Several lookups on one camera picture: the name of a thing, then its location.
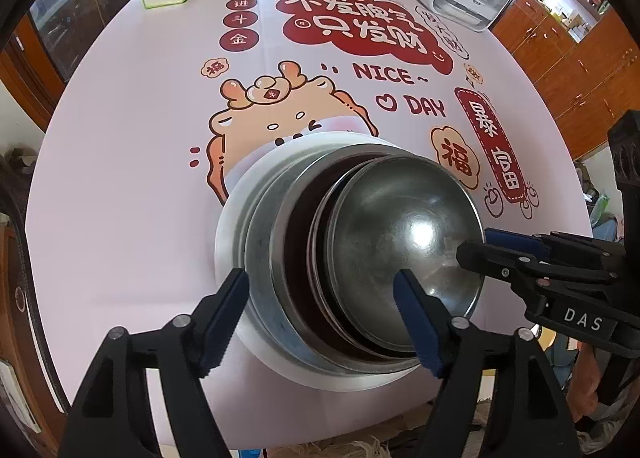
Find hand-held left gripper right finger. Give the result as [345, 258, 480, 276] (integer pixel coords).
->
[392, 268, 583, 458]

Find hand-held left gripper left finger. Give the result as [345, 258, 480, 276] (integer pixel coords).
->
[57, 268, 251, 458]

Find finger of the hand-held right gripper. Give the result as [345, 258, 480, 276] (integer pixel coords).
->
[484, 228, 626, 259]
[456, 239, 614, 299]

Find blue patterned white plate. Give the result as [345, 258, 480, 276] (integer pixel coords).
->
[242, 138, 451, 379]

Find small steel bowl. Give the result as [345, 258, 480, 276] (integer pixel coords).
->
[330, 155, 485, 354]

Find pink steel bowl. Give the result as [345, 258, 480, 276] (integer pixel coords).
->
[307, 157, 483, 358]

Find person's right forearm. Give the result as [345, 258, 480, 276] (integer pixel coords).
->
[567, 338, 606, 421]

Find wooden framed glass door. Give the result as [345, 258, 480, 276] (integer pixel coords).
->
[0, 0, 161, 129]

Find wooden wall cabinet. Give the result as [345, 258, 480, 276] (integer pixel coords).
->
[492, 0, 640, 159]

